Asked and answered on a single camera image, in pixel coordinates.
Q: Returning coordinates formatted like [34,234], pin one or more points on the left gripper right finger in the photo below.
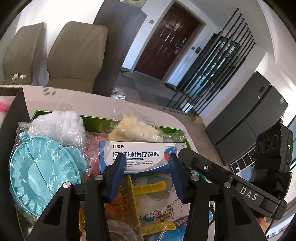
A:
[233,218]

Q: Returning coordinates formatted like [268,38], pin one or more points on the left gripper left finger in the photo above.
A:
[60,219]

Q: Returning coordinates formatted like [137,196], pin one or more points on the blue white medicine box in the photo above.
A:
[141,157]

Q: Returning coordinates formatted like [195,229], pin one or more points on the black storage box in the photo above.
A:
[17,112]

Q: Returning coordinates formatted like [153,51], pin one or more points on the clear tape roll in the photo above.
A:
[121,231]

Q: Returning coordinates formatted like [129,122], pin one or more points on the light blue dumpling mold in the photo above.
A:
[38,168]

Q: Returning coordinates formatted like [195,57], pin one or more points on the dark grey refrigerator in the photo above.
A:
[256,108]

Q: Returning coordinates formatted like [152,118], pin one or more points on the yellow plastic clip hanger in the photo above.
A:
[142,211]

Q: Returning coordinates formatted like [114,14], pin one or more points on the white fluffy item in bag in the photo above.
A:
[65,127]

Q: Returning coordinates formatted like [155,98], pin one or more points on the green tray box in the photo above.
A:
[103,126]

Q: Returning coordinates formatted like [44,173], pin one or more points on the cream fluffy item in bag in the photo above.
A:
[131,129]

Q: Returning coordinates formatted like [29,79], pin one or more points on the black railing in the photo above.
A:
[213,69]

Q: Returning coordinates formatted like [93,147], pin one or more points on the near beige chair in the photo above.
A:
[77,56]

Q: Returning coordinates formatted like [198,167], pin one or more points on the beige chair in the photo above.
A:
[77,56]
[18,65]

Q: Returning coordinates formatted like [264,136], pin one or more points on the far beige chair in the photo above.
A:
[18,65]

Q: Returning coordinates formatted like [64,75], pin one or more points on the dark brown door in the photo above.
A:
[167,41]

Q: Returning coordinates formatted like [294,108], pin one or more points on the dark cabinet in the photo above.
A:
[123,22]

